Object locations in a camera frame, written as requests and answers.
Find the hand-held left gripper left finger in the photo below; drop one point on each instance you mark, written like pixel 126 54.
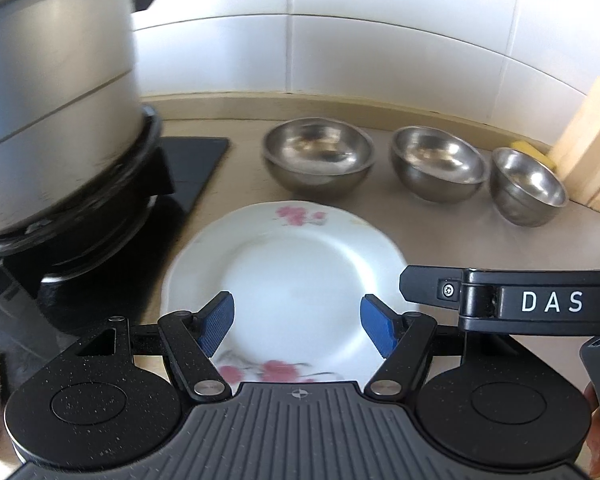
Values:
pixel 217 320

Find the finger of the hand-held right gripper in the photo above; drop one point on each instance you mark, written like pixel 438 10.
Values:
pixel 425 285

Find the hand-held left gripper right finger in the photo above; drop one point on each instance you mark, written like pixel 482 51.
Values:
pixel 377 325

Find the white floral plate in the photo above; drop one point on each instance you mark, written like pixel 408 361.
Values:
pixel 290 270

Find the person's right hand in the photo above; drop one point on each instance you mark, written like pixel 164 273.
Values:
pixel 596 435

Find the stainless steel bowl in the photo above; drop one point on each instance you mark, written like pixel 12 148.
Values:
pixel 527 195
pixel 437 175
pixel 320 170

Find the yellow sponge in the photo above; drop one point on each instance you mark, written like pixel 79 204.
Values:
pixel 527 149

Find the black glass gas stove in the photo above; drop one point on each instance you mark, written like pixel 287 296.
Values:
pixel 190 160

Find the wooden knife block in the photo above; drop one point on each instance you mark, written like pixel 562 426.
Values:
pixel 592 150

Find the aluminium pressure cooker pot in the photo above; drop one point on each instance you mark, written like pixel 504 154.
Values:
pixel 55 85

